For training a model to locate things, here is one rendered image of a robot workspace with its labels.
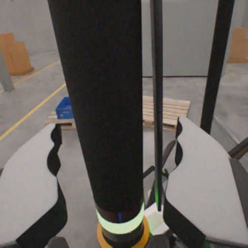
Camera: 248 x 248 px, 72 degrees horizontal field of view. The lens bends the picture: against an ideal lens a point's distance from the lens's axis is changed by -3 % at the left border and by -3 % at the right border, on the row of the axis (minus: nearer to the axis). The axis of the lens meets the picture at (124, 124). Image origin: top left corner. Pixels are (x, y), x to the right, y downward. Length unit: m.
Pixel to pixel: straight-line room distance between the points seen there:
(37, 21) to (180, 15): 10.62
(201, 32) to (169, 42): 0.90
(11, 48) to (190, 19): 6.44
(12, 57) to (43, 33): 6.05
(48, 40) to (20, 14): 2.37
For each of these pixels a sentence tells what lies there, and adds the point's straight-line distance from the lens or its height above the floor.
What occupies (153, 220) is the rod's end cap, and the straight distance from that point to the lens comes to 0.20.
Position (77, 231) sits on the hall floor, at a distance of 2.01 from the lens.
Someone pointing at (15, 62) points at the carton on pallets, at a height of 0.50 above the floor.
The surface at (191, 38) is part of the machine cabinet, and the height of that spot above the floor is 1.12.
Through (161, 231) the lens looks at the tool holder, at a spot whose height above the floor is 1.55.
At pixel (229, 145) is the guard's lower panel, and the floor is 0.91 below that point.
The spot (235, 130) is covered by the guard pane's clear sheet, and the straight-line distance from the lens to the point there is 1.37.
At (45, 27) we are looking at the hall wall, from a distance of 14.08.
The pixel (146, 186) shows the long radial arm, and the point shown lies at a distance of 0.80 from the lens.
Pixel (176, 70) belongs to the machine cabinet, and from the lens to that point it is 5.81.
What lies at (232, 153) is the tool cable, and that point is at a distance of 0.27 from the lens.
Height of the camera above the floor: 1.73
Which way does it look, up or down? 32 degrees down
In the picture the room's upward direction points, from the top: 4 degrees counter-clockwise
